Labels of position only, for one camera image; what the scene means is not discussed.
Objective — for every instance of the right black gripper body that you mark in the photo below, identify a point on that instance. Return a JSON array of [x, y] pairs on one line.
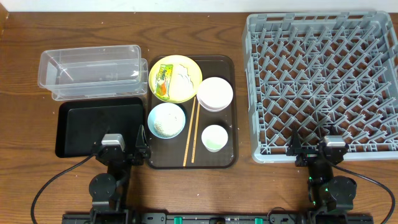
[[311, 151]]

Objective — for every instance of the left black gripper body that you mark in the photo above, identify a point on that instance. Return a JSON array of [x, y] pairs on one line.
[[135, 162]]

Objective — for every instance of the light blue bowl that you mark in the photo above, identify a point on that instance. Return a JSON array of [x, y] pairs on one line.
[[162, 106]]

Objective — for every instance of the wooden chopstick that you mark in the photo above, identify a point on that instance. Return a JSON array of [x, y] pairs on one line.
[[189, 132], [195, 134]]

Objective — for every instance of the green orange snack wrapper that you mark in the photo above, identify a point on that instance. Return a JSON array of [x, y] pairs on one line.
[[162, 81]]

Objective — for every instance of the yellow round plate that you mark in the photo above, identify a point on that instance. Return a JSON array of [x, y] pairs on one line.
[[176, 92]]

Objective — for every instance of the small white cup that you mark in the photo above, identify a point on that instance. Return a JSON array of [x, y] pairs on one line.
[[214, 138]]

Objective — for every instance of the white tissue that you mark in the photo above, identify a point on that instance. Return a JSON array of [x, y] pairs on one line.
[[183, 78]]

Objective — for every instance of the pale pink bowl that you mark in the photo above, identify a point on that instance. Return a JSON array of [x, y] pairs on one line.
[[214, 94]]

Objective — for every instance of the white rice pile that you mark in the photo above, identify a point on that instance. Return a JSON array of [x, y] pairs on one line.
[[168, 124]]

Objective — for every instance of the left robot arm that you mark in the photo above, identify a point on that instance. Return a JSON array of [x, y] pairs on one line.
[[109, 190]]

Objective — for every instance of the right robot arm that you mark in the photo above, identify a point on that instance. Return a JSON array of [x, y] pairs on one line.
[[332, 196]]

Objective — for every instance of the black plastic waste tray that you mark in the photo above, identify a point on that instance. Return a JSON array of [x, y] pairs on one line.
[[83, 123]]

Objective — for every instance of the grey plastic dishwasher rack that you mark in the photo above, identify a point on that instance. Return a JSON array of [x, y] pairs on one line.
[[321, 73]]

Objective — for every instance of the clear plastic waste bin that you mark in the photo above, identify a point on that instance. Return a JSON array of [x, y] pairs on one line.
[[93, 72]]

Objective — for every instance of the brown plastic serving tray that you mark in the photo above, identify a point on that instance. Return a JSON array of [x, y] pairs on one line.
[[169, 153]]

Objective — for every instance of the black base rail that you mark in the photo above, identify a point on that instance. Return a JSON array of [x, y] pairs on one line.
[[155, 218]]

